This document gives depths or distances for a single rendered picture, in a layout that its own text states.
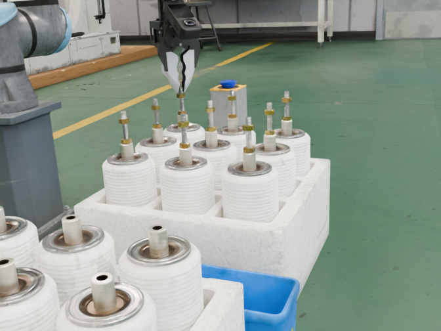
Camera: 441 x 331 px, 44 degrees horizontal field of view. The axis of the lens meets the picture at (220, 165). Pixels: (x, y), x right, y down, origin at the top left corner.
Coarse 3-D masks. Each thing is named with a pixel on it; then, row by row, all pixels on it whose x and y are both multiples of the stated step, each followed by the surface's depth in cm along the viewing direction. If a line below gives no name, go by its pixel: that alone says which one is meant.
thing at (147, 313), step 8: (144, 296) 54; (64, 304) 54; (144, 304) 52; (152, 304) 53; (64, 312) 52; (144, 312) 51; (152, 312) 52; (56, 320) 52; (64, 320) 51; (128, 320) 50; (136, 320) 50; (144, 320) 51; (152, 320) 52; (56, 328) 52; (64, 328) 50; (72, 328) 49; (80, 328) 49; (88, 328) 49; (96, 328) 49; (104, 328) 49; (112, 328) 49; (120, 328) 49; (128, 328) 49; (136, 328) 50; (144, 328) 51; (152, 328) 52
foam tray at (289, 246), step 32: (320, 160) 117; (96, 192) 104; (160, 192) 105; (320, 192) 110; (96, 224) 97; (128, 224) 94; (160, 224) 91; (192, 224) 89; (224, 224) 87; (256, 224) 86; (288, 224) 87; (320, 224) 112; (224, 256) 89; (256, 256) 86; (288, 256) 88
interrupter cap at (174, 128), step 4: (176, 124) 123; (192, 124) 122; (196, 124) 122; (168, 128) 119; (172, 128) 119; (176, 128) 120; (188, 128) 120; (192, 128) 118; (196, 128) 118; (176, 132) 117; (180, 132) 116
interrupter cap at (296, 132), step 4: (280, 128) 115; (292, 128) 114; (276, 132) 112; (280, 132) 113; (292, 132) 112; (296, 132) 112; (300, 132) 111; (304, 132) 111; (276, 136) 109; (280, 136) 109; (284, 136) 109; (288, 136) 109; (292, 136) 109; (296, 136) 108; (300, 136) 108
